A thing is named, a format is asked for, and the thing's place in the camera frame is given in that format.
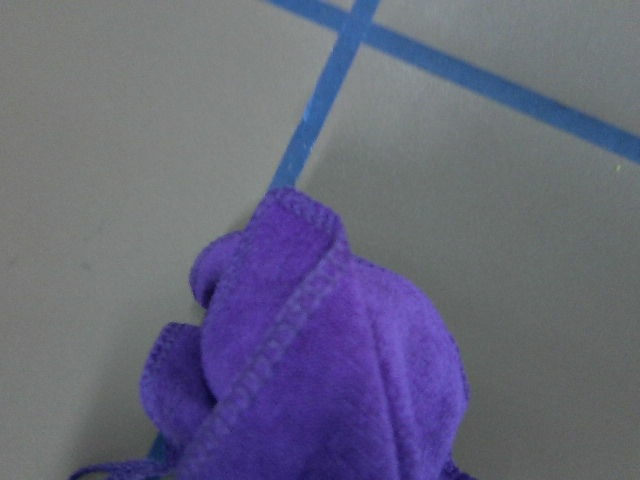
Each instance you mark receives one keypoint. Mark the purple microfiber towel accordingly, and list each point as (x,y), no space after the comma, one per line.
(310,363)

